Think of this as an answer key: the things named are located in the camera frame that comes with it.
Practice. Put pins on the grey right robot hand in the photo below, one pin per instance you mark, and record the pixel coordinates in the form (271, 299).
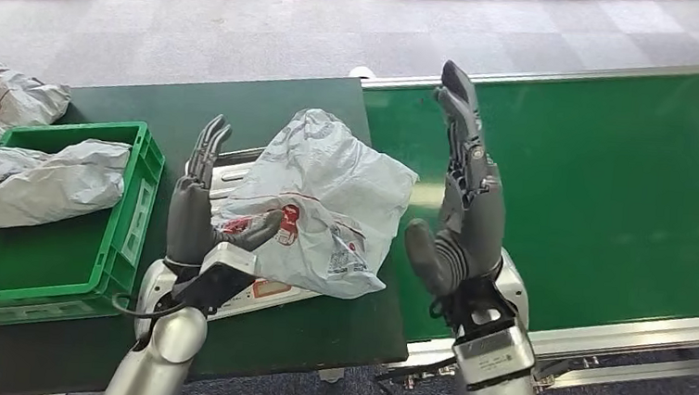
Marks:
(476, 229)

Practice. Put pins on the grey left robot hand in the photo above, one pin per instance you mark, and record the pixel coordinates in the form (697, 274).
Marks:
(188, 222)

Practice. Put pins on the green plastic crate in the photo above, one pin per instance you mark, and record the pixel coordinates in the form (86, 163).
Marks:
(43, 267)

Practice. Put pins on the grey plastic mailer red print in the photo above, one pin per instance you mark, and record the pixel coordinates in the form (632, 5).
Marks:
(324, 200)

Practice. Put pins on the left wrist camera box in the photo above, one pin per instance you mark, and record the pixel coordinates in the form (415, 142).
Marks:
(228, 261)

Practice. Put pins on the crumpled grey plastic mailer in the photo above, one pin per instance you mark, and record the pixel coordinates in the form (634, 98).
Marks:
(36, 186)
(17, 102)

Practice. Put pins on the silver tray weighing machine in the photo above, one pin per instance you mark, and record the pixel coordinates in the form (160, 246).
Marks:
(269, 290)

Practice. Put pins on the green conveyor belt aluminium frame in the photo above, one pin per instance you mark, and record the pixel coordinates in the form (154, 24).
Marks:
(602, 195)

